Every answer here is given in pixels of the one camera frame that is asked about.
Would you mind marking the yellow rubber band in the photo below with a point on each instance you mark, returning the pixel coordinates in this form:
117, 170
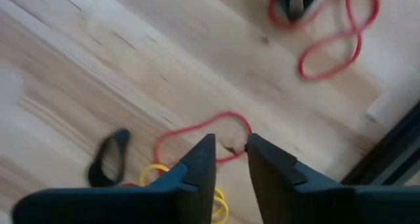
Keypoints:
223, 206

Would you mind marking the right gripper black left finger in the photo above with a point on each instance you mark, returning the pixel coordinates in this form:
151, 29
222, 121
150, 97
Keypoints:
190, 191

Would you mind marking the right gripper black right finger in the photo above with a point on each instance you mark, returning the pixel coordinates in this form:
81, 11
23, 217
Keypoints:
279, 184

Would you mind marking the red rubber band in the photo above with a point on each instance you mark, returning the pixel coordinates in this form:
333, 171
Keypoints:
193, 128
359, 48

